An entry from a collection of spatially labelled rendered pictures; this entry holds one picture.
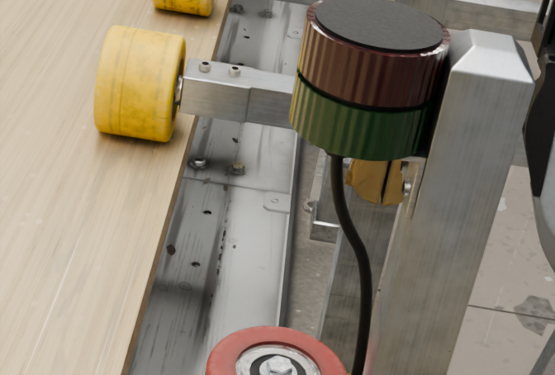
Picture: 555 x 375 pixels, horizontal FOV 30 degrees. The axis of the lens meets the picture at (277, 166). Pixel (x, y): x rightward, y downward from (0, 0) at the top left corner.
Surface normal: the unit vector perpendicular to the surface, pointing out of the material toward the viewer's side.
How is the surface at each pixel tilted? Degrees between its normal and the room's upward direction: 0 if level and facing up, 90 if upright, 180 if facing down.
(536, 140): 90
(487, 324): 0
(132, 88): 67
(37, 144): 0
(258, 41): 0
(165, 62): 39
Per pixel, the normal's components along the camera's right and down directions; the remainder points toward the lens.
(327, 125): -0.53, 0.37
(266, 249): 0.15, -0.85
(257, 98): -0.07, 0.50
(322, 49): -0.74, 0.24
